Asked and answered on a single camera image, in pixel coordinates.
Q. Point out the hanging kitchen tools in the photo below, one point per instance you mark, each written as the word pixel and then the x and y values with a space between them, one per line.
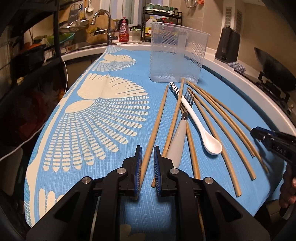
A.
pixel 193 3

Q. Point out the chrome kitchen faucet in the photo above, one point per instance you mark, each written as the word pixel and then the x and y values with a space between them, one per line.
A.
pixel 111 29

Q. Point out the white ceramic striped spoon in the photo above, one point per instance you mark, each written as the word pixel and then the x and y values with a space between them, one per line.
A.
pixel 211 144

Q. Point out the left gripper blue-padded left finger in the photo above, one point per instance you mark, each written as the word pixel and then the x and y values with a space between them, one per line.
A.
pixel 90 209

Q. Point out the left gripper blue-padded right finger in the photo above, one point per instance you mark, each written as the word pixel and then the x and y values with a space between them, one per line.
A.
pixel 204 209

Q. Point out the metal fork grey handle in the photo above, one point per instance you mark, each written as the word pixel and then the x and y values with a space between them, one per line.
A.
pixel 176 147

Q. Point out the black shelving rack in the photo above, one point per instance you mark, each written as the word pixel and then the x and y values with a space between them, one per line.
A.
pixel 18 17

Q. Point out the black spice rack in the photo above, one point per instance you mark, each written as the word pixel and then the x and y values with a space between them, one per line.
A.
pixel 161 14

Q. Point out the black wok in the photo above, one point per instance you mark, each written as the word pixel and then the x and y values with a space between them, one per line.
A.
pixel 276 72

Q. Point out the clear plastic utensil container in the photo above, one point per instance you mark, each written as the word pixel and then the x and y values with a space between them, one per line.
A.
pixel 176 52

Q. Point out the red dish soap bottle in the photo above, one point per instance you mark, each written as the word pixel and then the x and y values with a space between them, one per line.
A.
pixel 124 31

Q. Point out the glass jar green lid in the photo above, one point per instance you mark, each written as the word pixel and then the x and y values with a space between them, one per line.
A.
pixel 136 34

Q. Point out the black electric kettle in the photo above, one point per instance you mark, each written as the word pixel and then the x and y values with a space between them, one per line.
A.
pixel 228 47

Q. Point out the blue white dish cloth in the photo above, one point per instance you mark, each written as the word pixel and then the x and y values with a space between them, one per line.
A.
pixel 237 67

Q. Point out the yellow oil jug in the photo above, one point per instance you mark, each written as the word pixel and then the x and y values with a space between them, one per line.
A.
pixel 148 28

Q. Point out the blue patterned table mat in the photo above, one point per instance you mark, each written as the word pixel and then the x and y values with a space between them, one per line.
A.
pixel 106 114

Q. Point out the person's right hand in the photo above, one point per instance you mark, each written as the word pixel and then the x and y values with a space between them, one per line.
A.
pixel 287 189

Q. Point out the wooden chopstick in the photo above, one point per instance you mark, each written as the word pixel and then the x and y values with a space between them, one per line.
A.
pixel 226 131
pixel 173 121
pixel 193 155
pixel 148 152
pixel 234 117
pixel 227 161

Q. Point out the black gas stove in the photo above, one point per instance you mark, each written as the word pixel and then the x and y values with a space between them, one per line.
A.
pixel 282 98

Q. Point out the wooden cutting board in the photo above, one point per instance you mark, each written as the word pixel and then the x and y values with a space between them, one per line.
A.
pixel 97 33

